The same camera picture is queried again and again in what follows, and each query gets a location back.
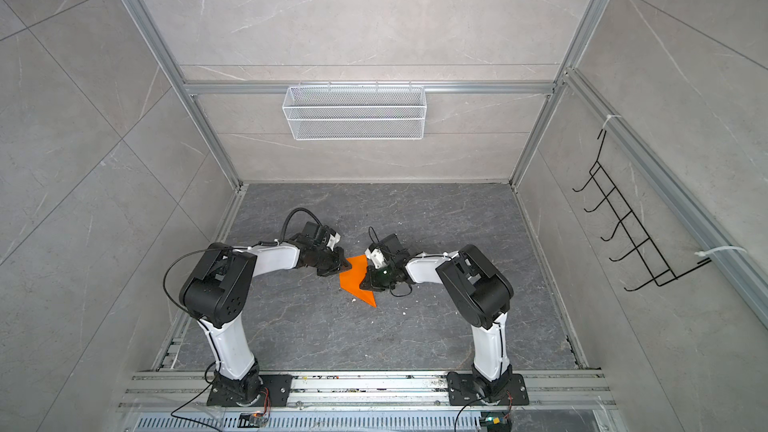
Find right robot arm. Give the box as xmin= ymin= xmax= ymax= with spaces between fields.
xmin=360 ymin=235 xmax=514 ymax=403

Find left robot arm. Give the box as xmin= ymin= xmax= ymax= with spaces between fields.
xmin=179 ymin=232 xmax=351 ymax=406

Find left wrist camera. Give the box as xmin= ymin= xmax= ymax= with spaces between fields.
xmin=302 ymin=221 xmax=341 ymax=250

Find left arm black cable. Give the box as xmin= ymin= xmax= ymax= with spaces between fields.
xmin=161 ymin=206 xmax=322 ymax=316

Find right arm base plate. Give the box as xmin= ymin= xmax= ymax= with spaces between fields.
xmin=445 ymin=371 xmax=530 ymax=406

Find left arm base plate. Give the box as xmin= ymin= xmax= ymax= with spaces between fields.
xmin=206 ymin=374 xmax=293 ymax=407

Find white wire mesh basket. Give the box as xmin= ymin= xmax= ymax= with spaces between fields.
xmin=282 ymin=85 xmax=428 ymax=141

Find aluminium mounting rail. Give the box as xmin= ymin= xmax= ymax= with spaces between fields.
xmin=117 ymin=370 xmax=617 ymax=412

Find white vented cable duct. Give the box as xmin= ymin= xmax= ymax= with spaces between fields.
xmin=133 ymin=411 xmax=486 ymax=431

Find black wire hook rack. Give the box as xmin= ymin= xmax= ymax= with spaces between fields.
xmin=571 ymin=130 xmax=712 ymax=293

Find white cable tie lower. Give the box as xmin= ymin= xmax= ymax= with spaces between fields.
xmin=694 ymin=245 xmax=748 ymax=258

